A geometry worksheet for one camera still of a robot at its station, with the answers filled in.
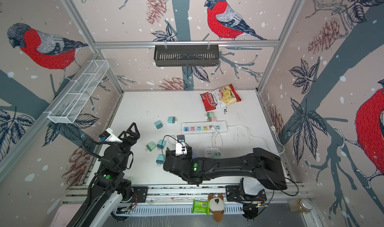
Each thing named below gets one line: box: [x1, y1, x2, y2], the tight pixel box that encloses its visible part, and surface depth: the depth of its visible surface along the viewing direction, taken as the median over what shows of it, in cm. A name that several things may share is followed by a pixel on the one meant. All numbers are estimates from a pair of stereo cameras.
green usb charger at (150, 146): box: [145, 141, 157, 152], surface depth 91 cm
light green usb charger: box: [214, 152, 222, 159], surface depth 81 cm
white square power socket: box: [204, 147, 221, 159], surface depth 87 cm
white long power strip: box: [181, 121, 228, 134], surface depth 97 cm
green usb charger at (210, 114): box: [207, 112, 215, 119], surface depth 106 cm
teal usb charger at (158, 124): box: [154, 120, 163, 130], surface depth 100 cm
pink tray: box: [50, 204, 83, 227], surface depth 67 cm
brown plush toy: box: [208, 194, 225, 223], surface depth 70 cm
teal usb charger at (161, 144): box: [156, 139, 167, 151], surface depth 92 cm
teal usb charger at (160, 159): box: [156, 154, 166, 167], surface depth 85 cm
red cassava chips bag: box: [199, 83, 242, 112], surface depth 112 cm
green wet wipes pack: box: [192, 200, 210, 215], surface depth 71 cm
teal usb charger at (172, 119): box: [167, 116, 178, 124], surface depth 103 cm
